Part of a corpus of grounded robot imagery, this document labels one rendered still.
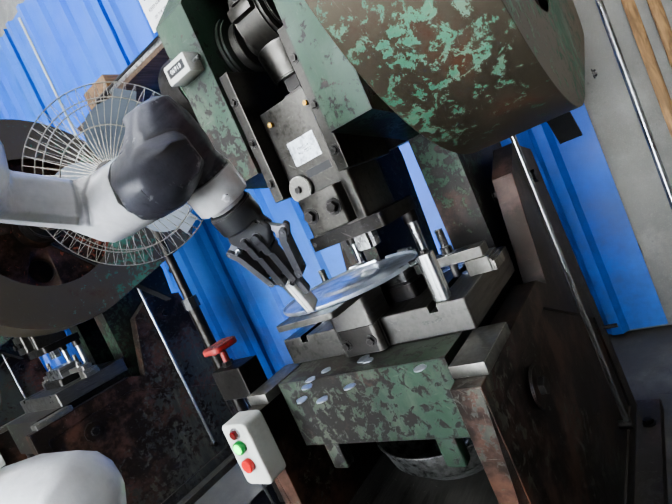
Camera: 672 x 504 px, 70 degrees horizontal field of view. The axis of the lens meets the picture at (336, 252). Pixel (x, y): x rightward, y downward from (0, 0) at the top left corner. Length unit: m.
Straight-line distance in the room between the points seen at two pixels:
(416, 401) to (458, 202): 0.48
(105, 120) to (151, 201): 1.07
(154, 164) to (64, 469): 0.34
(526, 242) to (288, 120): 0.60
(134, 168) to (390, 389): 0.55
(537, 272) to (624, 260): 0.98
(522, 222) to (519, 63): 0.58
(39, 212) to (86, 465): 0.31
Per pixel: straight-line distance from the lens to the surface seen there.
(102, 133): 1.69
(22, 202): 0.66
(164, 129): 0.69
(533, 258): 1.17
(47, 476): 0.51
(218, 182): 0.71
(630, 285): 2.15
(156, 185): 0.63
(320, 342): 1.03
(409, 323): 0.90
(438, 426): 0.88
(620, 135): 2.05
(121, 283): 2.15
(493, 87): 0.67
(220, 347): 1.09
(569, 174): 2.05
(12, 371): 4.00
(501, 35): 0.62
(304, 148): 0.98
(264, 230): 0.75
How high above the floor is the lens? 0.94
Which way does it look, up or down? 5 degrees down
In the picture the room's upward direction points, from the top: 24 degrees counter-clockwise
